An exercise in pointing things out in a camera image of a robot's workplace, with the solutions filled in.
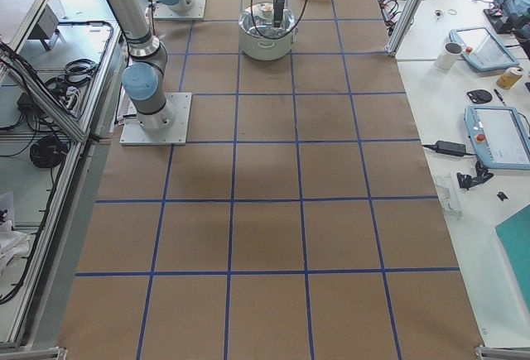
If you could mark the black power adapter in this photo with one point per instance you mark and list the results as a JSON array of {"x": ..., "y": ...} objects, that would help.
[{"x": 451, "y": 148}]

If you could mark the clear plastic holder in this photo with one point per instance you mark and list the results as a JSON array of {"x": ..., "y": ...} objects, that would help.
[{"x": 447, "y": 196}]

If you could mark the aluminium frame post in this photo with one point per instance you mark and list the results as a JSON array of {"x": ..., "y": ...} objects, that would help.
[{"x": 402, "y": 26}]

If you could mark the power strip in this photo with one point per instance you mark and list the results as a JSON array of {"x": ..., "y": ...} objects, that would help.
[{"x": 390, "y": 14}]

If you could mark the brown paper table mat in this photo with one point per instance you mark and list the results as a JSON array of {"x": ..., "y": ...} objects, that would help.
[{"x": 299, "y": 221}]

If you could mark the glass pot lid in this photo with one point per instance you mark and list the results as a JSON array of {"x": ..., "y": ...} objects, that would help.
[{"x": 258, "y": 21}]

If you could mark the black clamp part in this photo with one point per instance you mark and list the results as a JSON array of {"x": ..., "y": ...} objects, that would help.
[{"x": 482, "y": 175}]

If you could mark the black round object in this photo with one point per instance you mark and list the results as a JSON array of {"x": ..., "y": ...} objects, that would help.
[{"x": 479, "y": 96}]

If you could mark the white cooking pot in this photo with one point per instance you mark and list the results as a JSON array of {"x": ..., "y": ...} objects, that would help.
[{"x": 265, "y": 49}]

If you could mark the near blue teach pendant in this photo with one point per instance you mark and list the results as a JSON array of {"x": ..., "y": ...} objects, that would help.
[{"x": 498, "y": 137}]

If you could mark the white mug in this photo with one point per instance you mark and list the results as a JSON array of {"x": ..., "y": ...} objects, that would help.
[{"x": 449, "y": 55}]

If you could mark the blue teach pendant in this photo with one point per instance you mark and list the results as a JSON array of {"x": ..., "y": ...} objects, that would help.
[
  {"x": 498, "y": 137},
  {"x": 482, "y": 49}
]

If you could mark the black pen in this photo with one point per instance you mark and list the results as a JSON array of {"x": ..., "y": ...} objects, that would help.
[{"x": 500, "y": 97}]

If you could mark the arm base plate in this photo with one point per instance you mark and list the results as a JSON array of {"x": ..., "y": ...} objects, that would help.
[
  {"x": 197, "y": 12},
  {"x": 169, "y": 126}
]

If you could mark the far blue teach pendant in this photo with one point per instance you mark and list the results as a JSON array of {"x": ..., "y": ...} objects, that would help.
[{"x": 482, "y": 49}]

